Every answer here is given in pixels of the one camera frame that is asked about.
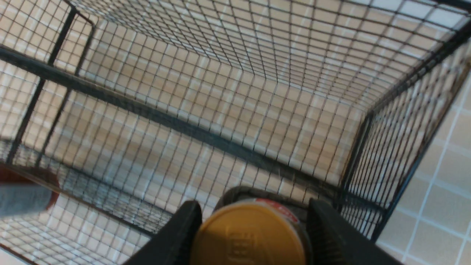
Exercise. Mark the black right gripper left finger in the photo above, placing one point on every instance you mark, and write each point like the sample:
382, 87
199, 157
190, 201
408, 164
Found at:
172, 244

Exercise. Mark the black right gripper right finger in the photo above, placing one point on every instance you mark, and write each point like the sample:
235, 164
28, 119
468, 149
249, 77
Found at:
335, 242

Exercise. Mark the dark vinegar bottle gold cap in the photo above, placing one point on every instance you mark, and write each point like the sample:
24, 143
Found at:
250, 226

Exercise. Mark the red chili sauce bottle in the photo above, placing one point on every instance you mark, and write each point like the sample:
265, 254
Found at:
22, 196

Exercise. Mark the beige checkered tablecloth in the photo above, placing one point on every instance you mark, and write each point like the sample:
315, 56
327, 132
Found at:
438, 206

